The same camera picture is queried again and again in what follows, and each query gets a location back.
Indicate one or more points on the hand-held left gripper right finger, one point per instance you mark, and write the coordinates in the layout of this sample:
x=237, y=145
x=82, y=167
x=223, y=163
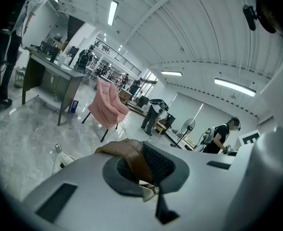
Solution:
x=203, y=189

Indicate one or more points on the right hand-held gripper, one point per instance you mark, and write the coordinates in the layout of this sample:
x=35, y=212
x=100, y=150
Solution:
x=271, y=177

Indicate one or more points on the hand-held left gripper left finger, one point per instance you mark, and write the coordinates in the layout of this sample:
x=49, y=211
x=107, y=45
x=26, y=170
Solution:
x=88, y=177

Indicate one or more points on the pink cushioned lounge chair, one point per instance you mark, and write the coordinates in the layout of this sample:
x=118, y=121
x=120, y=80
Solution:
x=107, y=105

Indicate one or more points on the black standing fan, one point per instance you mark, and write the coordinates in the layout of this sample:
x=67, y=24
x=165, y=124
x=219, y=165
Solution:
x=188, y=127

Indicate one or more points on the small blue box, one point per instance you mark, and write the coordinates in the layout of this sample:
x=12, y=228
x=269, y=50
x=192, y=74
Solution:
x=74, y=106

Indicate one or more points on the dark grey desk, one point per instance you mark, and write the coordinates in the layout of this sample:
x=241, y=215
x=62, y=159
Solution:
x=59, y=72

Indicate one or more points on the grey waste basket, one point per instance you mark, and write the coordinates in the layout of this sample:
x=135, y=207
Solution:
x=18, y=78

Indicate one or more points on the black mezzanine railing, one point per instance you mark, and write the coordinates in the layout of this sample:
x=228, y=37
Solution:
x=122, y=56

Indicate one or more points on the black head-mounted camera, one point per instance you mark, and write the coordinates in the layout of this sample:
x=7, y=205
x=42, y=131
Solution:
x=249, y=17

